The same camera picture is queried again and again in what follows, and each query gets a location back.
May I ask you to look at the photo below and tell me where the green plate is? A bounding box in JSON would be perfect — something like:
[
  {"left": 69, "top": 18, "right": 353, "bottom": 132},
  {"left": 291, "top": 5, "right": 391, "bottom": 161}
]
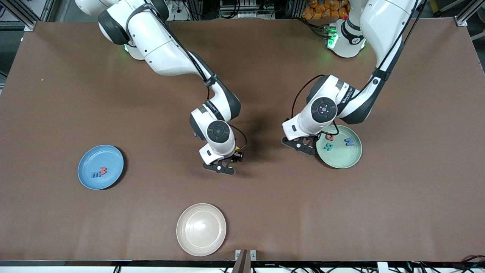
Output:
[{"left": 316, "top": 125, "right": 363, "bottom": 169}]

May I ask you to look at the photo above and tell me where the beige plate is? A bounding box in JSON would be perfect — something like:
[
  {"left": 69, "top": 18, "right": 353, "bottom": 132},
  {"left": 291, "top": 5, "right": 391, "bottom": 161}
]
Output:
[{"left": 176, "top": 203, "right": 227, "bottom": 257}]

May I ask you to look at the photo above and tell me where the blue plate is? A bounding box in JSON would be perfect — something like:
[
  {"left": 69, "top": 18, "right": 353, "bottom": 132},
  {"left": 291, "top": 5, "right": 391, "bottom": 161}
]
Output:
[{"left": 78, "top": 145, "right": 124, "bottom": 190}]

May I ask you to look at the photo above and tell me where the orange packets pile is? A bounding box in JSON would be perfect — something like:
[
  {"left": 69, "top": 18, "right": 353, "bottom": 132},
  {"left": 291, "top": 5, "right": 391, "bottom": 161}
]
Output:
[{"left": 302, "top": 0, "right": 350, "bottom": 20}]

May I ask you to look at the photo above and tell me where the silver equipment rack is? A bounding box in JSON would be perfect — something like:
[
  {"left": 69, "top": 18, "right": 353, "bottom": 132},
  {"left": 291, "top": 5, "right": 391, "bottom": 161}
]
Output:
[{"left": 219, "top": 0, "right": 277, "bottom": 19}]

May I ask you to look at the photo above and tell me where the white power strip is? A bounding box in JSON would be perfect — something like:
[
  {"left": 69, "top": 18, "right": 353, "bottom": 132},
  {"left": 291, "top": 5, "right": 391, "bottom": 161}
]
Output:
[{"left": 169, "top": 0, "right": 190, "bottom": 21}]

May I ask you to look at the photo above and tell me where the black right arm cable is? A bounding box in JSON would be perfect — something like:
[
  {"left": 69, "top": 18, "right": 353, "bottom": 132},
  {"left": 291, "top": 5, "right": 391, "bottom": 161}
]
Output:
[{"left": 150, "top": 8, "right": 247, "bottom": 151}]

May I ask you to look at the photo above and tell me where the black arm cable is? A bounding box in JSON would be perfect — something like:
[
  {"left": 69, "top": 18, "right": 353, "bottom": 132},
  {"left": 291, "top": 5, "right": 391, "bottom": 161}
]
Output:
[
  {"left": 291, "top": 0, "right": 427, "bottom": 138},
  {"left": 150, "top": 8, "right": 247, "bottom": 151}
]

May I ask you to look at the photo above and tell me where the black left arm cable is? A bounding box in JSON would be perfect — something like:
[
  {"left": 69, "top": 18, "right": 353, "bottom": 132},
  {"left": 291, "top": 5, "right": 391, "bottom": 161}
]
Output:
[{"left": 291, "top": 0, "right": 427, "bottom": 138}]

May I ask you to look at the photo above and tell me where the metal table bracket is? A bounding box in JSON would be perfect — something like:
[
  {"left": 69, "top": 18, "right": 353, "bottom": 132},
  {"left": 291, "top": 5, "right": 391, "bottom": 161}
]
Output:
[{"left": 235, "top": 249, "right": 257, "bottom": 273}]

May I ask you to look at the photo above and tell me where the aluminium frame profile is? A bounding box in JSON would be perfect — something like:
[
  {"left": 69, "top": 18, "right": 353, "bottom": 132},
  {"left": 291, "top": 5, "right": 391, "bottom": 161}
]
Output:
[
  {"left": 455, "top": 0, "right": 485, "bottom": 27},
  {"left": 0, "top": 0, "right": 38, "bottom": 31}
]

